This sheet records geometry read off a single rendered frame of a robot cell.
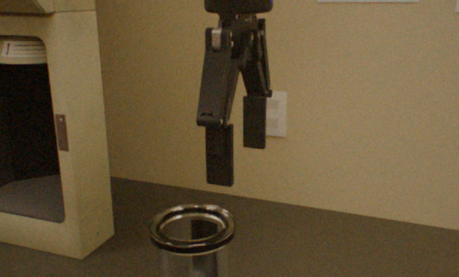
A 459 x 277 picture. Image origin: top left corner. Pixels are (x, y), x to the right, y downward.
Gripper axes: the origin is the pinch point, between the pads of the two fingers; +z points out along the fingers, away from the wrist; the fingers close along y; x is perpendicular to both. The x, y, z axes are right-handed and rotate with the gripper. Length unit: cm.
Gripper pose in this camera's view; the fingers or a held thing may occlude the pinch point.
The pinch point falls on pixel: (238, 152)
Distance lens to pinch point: 57.8
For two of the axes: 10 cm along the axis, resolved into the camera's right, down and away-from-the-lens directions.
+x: 9.4, 1.0, -3.2
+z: 0.1, 9.5, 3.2
